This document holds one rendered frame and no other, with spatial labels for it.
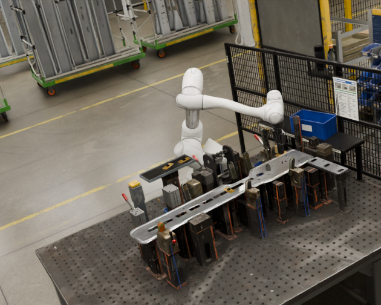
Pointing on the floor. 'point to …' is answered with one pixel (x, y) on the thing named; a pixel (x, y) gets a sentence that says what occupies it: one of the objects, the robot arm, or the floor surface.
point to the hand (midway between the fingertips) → (280, 148)
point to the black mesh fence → (311, 99)
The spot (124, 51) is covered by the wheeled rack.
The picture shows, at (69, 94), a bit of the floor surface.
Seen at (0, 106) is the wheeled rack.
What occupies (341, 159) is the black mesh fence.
